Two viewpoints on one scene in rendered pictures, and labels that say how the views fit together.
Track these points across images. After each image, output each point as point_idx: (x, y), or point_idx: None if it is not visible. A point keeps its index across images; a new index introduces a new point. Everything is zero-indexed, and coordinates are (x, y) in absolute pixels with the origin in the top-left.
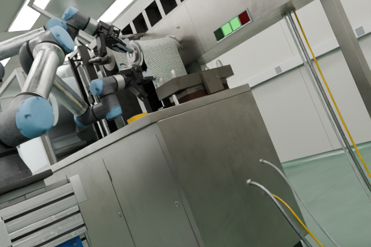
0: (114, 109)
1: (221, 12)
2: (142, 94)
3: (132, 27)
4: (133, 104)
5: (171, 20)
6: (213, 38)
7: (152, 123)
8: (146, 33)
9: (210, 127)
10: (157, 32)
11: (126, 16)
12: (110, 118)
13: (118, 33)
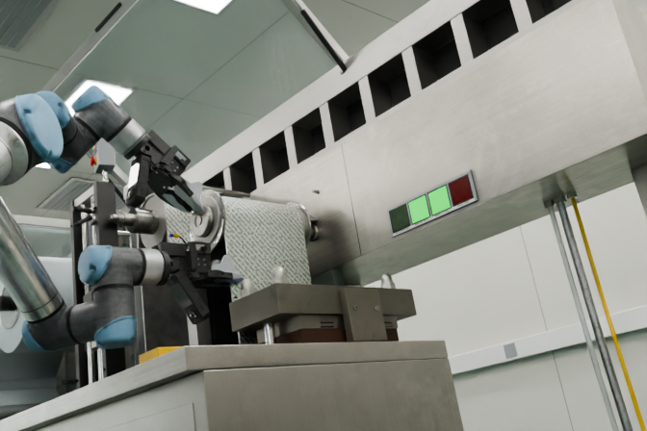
0: (116, 324)
1: (414, 172)
2: (196, 308)
3: (225, 180)
4: (181, 336)
5: (307, 174)
6: (385, 226)
7: (190, 371)
8: (249, 195)
9: (334, 419)
10: (271, 196)
11: (220, 155)
12: (102, 342)
13: (183, 166)
